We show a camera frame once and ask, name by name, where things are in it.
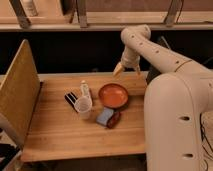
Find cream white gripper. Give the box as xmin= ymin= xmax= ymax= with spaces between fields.
xmin=113 ymin=49 xmax=141 ymax=77

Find dark red brown object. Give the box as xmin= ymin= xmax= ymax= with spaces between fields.
xmin=107 ymin=112 xmax=121 ymax=129

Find wooden shelf ledge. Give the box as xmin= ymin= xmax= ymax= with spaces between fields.
xmin=0 ymin=11 xmax=213 ymax=32

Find orange ceramic bowl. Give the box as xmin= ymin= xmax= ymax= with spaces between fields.
xmin=98 ymin=83 xmax=128 ymax=108

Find wooden side panel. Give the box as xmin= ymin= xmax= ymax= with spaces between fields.
xmin=0 ymin=39 xmax=40 ymax=148

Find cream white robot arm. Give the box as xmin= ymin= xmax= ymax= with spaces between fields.
xmin=114 ymin=25 xmax=213 ymax=171

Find white tube bottle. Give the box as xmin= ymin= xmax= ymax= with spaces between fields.
xmin=80 ymin=80 xmax=91 ymax=99

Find blue grey sponge block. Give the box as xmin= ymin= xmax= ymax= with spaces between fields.
xmin=96 ymin=107 xmax=114 ymax=126

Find black cables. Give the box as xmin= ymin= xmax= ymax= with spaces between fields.
xmin=199 ymin=113 xmax=213 ymax=171

